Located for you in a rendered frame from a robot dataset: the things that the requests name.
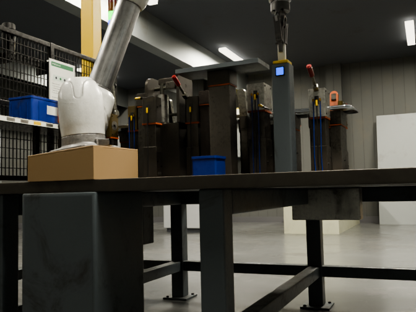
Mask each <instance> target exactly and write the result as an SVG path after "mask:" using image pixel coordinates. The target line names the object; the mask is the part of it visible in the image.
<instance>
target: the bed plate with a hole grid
mask: <svg viewBox="0 0 416 312"><path fill-rule="evenodd" d="M380 186H416V167H407V168H375V169H358V170H326V171H295V172H278V173H245V174H229V175H197V176H165V177H148V178H117V179H99V180H67V181H36V182H19V183H0V194H34V193H80V192H115V191H142V192H182V191H199V190H200V189H246V188H354V187H380Z"/></svg>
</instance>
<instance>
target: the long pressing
mask: <svg viewBox="0 0 416 312"><path fill-rule="evenodd" d="M330 110H341V111H343V112H344V113H345V114H347V115H349V114H355V113H358V110H357V109H355V108H354V107H353V106H351V105H334V106H330ZM296 113H297V114H296ZM308 114H309V108H302V109H295V116H297V117H299V118H308ZM239 118H240V115H236V121H237V124H238V119H239ZM270 120H271V121H273V111H272V114H270ZM124 129H125V131H127V130H128V125H120V126H118V135H119V131H124Z"/></svg>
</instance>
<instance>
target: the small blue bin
mask: <svg viewBox="0 0 416 312"><path fill-rule="evenodd" d="M191 159H192V160H193V176H197V175H225V159H226V157H224V156H219V155H209V156H198V157H191Z"/></svg>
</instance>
